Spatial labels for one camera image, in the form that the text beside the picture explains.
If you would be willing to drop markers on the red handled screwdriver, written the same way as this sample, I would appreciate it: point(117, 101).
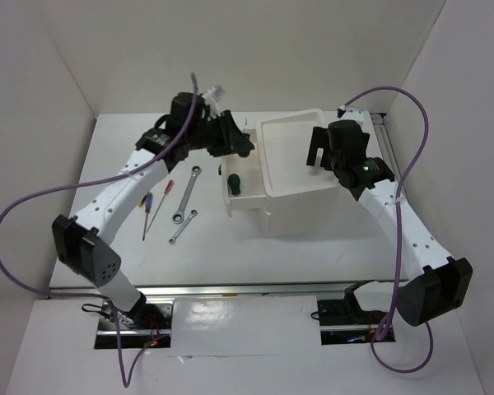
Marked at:
point(167, 190)

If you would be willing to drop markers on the long silver ratchet wrench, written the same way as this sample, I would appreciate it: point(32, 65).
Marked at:
point(178, 216)

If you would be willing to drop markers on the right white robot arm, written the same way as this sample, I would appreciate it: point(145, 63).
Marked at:
point(438, 282)

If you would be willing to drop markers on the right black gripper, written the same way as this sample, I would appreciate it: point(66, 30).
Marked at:
point(319, 140)

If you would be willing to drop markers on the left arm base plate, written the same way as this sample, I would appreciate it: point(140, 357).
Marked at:
point(155, 327)

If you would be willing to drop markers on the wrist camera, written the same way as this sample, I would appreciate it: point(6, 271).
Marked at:
point(212, 98)
point(348, 113)

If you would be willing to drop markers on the white drawer cabinet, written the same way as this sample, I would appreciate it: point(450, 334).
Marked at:
point(300, 199)

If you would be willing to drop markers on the aluminium front rail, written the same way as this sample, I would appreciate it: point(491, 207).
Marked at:
point(315, 288)

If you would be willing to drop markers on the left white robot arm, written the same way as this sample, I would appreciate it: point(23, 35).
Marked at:
point(83, 241)

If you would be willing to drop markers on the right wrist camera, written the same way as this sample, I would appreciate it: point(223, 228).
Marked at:
point(348, 113)

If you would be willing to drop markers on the short silver combination wrench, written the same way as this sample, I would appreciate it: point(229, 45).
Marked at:
point(182, 227)

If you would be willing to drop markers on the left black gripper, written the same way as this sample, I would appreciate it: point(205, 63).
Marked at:
point(228, 141)

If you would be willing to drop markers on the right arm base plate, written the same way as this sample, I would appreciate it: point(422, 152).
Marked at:
point(343, 322)

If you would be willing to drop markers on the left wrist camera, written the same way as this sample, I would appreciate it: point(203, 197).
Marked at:
point(212, 98)

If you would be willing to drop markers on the aluminium side rail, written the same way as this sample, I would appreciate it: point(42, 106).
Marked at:
point(386, 148)

